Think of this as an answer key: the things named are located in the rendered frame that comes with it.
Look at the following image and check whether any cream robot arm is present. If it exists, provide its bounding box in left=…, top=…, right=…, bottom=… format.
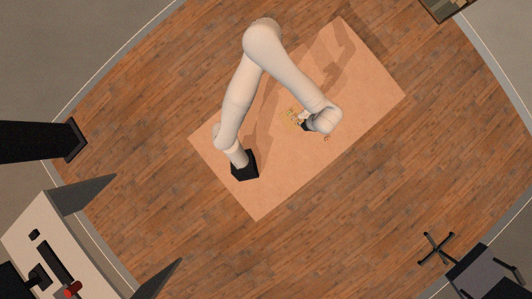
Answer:
left=212, top=17, right=344, bottom=169

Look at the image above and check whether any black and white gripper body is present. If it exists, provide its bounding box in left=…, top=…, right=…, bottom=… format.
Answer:
left=297, top=109, right=317, bottom=132

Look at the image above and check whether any tan square mat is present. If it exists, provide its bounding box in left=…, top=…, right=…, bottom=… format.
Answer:
left=278, top=104, right=304, bottom=133

